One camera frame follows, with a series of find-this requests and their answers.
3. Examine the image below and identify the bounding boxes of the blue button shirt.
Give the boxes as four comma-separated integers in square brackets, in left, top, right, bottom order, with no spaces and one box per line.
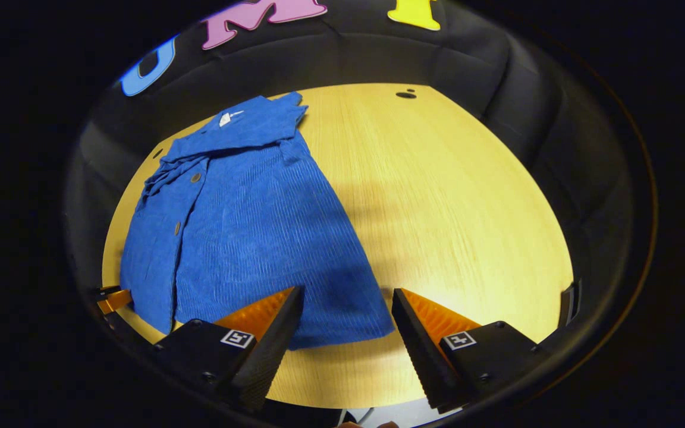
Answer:
[120,91,395,351]

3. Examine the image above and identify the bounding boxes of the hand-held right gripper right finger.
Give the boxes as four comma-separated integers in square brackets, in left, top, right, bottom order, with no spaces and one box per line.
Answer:
[391,288,548,414]

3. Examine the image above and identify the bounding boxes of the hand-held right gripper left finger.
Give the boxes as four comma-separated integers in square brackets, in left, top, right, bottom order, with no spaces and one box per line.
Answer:
[152,285,306,414]

